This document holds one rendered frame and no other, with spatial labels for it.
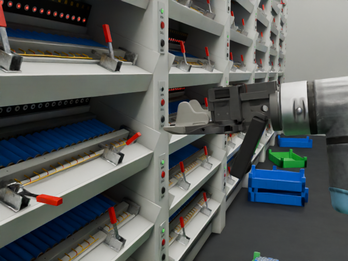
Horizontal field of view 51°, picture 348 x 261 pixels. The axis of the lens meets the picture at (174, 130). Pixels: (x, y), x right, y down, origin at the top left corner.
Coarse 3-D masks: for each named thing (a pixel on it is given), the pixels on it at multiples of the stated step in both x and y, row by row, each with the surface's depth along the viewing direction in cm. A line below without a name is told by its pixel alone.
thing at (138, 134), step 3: (138, 132) 73; (135, 135) 72; (138, 135) 72; (132, 138) 73; (135, 138) 72; (126, 141) 73; (129, 141) 73; (132, 141) 73; (126, 144) 74; (129, 144) 74; (114, 147) 75; (123, 147) 74; (114, 150) 75; (120, 150) 74; (117, 153) 75
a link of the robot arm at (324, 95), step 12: (312, 84) 57; (324, 84) 56; (336, 84) 56; (312, 96) 56; (324, 96) 55; (336, 96) 55; (312, 108) 56; (324, 108) 55; (336, 108) 55; (312, 120) 56; (324, 120) 56; (336, 120) 55; (312, 132) 58; (324, 132) 58; (336, 132) 55
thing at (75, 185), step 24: (0, 120) 65; (24, 120) 71; (120, 120) 92; (120, 144) 86; (144, 144) 90; (72, 168) 67; (96, 168) 70; (120, 168) 75; (48, 192) 57; (72, 192) 60; (96, 192) 69; (0, 216) 48; (24, 216) 51; (48, 216) 57; (0, 240) 48
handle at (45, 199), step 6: (18, 186) 50; (18, 192) 50; (24, 192) 51; (30, 198) 50; (36, 198) 49; (42, 198) 49; (48, 198) 48; (54, 198) 48; (60, 198) 49; (48, 204) 49; (54, 204) 48; (60, 204) 49
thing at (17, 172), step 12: (120, 132) 86; (84, 144) 72; (96, 144) 76; (108, 144) 81; (48, 156) 63; (60, 156) 64; (72, 156) 68; (12, 168) 55; (24, 168) 56; (36, 168) 59; (48, 168) 62; (0, 180) 52; (36, 180) 57
